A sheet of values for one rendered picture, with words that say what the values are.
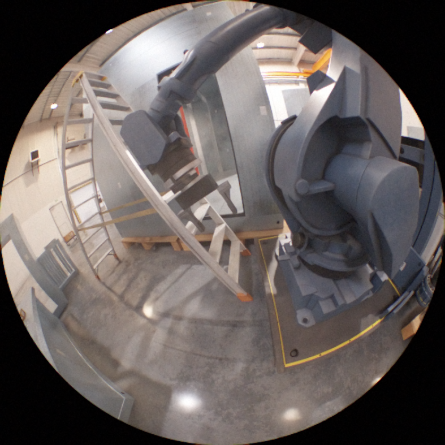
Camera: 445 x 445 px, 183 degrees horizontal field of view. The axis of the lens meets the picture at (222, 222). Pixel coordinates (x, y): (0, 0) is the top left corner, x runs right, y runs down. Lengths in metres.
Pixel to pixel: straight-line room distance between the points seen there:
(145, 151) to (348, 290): 0.86
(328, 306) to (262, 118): 1.30
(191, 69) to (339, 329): 1.06
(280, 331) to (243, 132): 1.34
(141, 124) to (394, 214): 0.54
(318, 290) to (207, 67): 0.83
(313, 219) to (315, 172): 0.12
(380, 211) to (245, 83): 1.32
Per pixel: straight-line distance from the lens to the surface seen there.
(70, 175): 11.21
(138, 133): 0.41
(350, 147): 0.34
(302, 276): 0.63
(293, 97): 5.35
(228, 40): 0.52
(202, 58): 0.47
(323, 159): 0.34
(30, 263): 2.64
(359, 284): 0.71
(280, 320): 0.69
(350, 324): 0.78
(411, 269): 1.02
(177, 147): 0.40
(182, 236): 0.79
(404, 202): 0.28
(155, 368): 1.20
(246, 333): 1.03
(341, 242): 0.52
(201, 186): 0.41
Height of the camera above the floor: 0.99
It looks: 28 degrees down
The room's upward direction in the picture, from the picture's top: 13 degrees counter-clockwise
